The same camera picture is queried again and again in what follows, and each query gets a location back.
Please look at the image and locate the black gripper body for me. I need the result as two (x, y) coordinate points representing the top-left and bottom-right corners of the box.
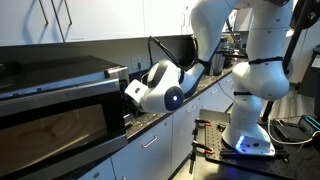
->
(123, 95), (138, 115)

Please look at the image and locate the stainless steel black microwave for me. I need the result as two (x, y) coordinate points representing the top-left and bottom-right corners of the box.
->
(0, 55), (135, 180)

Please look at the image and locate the white lower cabinet door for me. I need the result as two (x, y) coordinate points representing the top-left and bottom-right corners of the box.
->
(110, 114), (175, 180)
(171, 94), (205, 173)

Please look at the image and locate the white cabinet door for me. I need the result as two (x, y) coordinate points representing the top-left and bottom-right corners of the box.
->
(171, 94), (205, 173)
(0, 0), (65, 47)
(50, 0), (146, 44)
(110, 114), (175, 180)

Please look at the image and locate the white cabinet drawer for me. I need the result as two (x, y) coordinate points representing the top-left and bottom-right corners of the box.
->
(200, 82), (229, 113)

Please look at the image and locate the white upper cabinet door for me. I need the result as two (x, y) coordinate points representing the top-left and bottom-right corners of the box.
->
(50, 0), (146, 44)
(0, 0), (65, 47)

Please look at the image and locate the black silver coffee machine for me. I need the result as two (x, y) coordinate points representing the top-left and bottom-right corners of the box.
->
(210, 37), (231, 76)

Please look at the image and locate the black flat box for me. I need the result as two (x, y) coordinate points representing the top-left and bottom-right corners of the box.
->
(273, 121), (313, 143)

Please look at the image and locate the teal edged black device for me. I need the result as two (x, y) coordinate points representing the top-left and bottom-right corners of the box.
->
(299, 114), (320, 133)

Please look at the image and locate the black bin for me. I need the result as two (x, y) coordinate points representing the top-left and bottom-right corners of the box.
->
(297, 45), (320, 98)

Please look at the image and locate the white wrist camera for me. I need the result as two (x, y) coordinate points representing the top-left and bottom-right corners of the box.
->
(124, 79), (149, 105)

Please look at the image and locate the white wall outlet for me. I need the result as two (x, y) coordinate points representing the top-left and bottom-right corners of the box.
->
(131, 56), (143, 71)

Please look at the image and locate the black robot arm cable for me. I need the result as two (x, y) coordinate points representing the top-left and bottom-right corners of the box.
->
(147, 35), (212, 88)

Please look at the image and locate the orange handled clamp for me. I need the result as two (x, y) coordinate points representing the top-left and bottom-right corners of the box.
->
(194, 117), (213, 128)
(191, 140), (215, 155)

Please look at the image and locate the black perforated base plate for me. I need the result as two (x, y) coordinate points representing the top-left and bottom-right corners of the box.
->
(199, 109), (299, 174)

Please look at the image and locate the black upper cabinet handle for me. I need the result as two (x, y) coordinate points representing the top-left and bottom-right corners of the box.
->
(62, 0), (73, 27)
(37, 0), (50, 27)

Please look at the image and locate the white cable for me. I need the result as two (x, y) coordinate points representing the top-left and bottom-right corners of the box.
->
(266, 116), (320, 146)

